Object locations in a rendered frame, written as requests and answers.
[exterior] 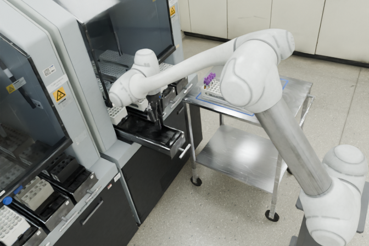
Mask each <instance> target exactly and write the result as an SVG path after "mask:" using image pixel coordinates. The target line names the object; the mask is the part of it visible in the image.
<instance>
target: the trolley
mask: <svg viewBox="0 0 369 246"><path fill-rule="evenodd" d="M224 66H225V65H215V66H213V67H212V68H211V69H210V70H209V71H208V72H207V73H206V75H205V76H204V77H203V78H202V79H201V80H200V81H199V82H198V83H197V84H196V85H195V86H194V87H193V88H192V89H191V90H190V91H189V92H188V93H187V94H186V95H185V96H184V97H183V98H182V101H183V107H184V115H185V120H186V128H187V136H188V144H191V146H190V147H189V152H190V157H191V165H192V173H193V176H192V177H191V182H192V183H193V184H194V185H195V186H201V184H202V181H201V179H200V178H199V175H197V167H196V163H198V164H201V165H203V166H205V167H208V168H210V169H212V170H215V171H217V172H219V173H222V174H224V175H226V176H229V177H231V178H233V179H235V180H238V181H241V182H243V183H245V184H248V185H250V186H252V187H255V188H257V189H259V190H261V191H264V192H266V193H269V194H271V195H272V201H271V209H270V210H266V212H265V216H266V218H267V219H269V220H270V221H273V222H277V221H278V219H279V215H278V214H277V213H276V209H275V208H276V201H277V195H278V188H279V184H280V183H281V180H282V178H283V176H284V174H285V172H286V170H287V171H288V173H290V174H291V175H293V174H292V173H291V171H290V169H289V168H288V166H287V164H286V163H285V162H284V160H283V159H282V157H281V155H280V154H279V152H278V150H277V149H276V147H275V146H274V145H273V143H272V141H271V140H270V139H267V138H263V137H260V136H257V135H254V134H252V133H249V132H246V131H243V130H240V129H237V128H234V127H231V126H228V125H225V124H224V121H223V116H224V115H225V116H228V117H231V118H234V119H237V120H240V121H244V122H247V123H249V124H252V125H255V126H259V127H262V126H261V124H260V123H259V121H258V119H257V118H256V116H255V115H254V113H251V112H247V111H244V110H241V109H238V108H235V107H232V106H229V105H225V104H222V103H219V102H216V101H213V100H208V99H205V98H202V94H201V88H202V86H203V85H204V78H205V77H206V78H207V76H209V74H210V73H211V72H212V73H215V74H216V77H215V81H218V82H220V76H221V73H222V70H223V67H224ZM279 79H280V82H281V85H282V89H283V90H282V97H283V99H284V100H285V102H286V103H287V105H288V107H289V109H290V110H291V112H292V114H293V115H294V117H295V118H296V116H297V114H298V112H299V110H300V108H301V106H302V104H303V108H302V112H301V117H300V123H299V126H300V127H301V129H302V130H303V128H304V122H305V118H306V116H307V114H308V112H309V110H310V108H311V106H312V104H313V102H314V100H315V98H316V96H313V95H310V93H311V88H312V85H313V83H312V82H308V81H303V80H299V79H294V78H291V77H287V76H282V75H279ZM309 98H312V100H311V102H310V104H309V106H308V103H309ZM189 104H191V105H194V106H196V107H200V108H203V109H206V110H209V111H213V112H215V113H218V114H219V116H220V127H219V128H218V129H217V131H216V132H215V133H214V135H213V136H212V137H211V139H210V140H209V142H208V143H207V144H206V146H205V147H204V148H203V150H202V151H201V152H200V153H199V155H198V156H197V157H196V158H195V152H194V143H193V134H192V125H191V116H190V111H189ZM262 128H263V127H262Z"/></svg>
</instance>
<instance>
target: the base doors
mask: <svg viewBox="0 0 369 246"><path fill-rule="evenodd" d="M178 5H179V10H180V20H181V29H182V31H187V32H193V33H199V34H203V35H209V36H215V37H221V38H227V39H231V40H233V39H235V38H237V37H240V36H243V35H246V34H248V33H251V32H255V31H260V30H266V29H283V30H287V31H288V32H291V33H292V35H293V38H294V43H295V51H298V52H304V53H309V54H319V55H325V56H329V57H335V58H341V59H347V60H354V61H357V62H364V63H368V62H369V0H326V2H325V0H178ZM324 5H325V7H324ZM323 8H324V10H323ZM322 14H323V16H322ZM321 20H322V22H321ZM320 25H321V27H320ZM319 30H320V33H319ZM318 33H319V35H318ZM317 39H318V42H317ZM316 45H317V47H316ZM315 50H316V52H315Z"/></svg>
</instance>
